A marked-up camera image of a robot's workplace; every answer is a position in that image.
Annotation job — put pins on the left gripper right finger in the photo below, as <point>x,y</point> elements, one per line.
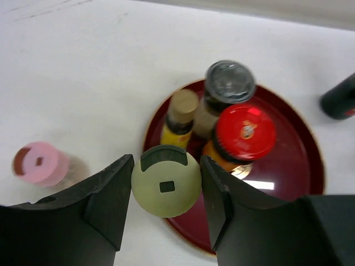
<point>248,227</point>

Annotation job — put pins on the round red tray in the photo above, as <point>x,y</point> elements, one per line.
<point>294,167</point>

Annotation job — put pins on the tall dark soy sauce bottle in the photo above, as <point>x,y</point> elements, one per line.
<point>338,103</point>

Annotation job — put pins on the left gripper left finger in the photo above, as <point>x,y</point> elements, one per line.
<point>80,225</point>

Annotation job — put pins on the small yellow label bottle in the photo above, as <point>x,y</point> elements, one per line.
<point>179,120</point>

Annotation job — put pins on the red lid sauce jar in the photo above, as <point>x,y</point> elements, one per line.
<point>243,134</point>

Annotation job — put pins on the cream cap spice jar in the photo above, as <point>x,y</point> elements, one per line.
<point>166,181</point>

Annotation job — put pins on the silver cap spice shaker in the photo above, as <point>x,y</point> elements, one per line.
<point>226,83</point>

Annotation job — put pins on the pink cap spice jar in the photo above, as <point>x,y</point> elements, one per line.
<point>43,165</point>

